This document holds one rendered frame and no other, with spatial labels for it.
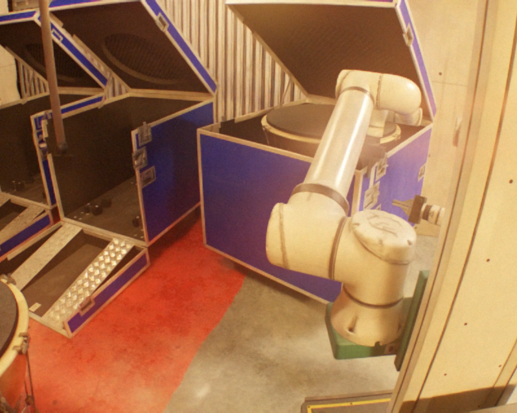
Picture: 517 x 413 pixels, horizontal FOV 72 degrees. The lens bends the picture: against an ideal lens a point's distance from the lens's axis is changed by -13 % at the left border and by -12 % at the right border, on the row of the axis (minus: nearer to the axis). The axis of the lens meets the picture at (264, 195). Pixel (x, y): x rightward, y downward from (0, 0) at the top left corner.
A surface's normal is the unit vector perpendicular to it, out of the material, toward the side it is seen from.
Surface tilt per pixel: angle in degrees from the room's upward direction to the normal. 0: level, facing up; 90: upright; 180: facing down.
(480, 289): 90
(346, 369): 0
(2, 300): 0
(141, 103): 90
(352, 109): 29
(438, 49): 90
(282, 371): 0
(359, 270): 89
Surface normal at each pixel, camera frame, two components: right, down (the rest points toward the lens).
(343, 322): -0.80, -0.14
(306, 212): -0.18, -0.63
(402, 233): 0.15, -0.83
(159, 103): -0.39, 0.40
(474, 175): 0.04, 0.43
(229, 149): -0.62, 0.33
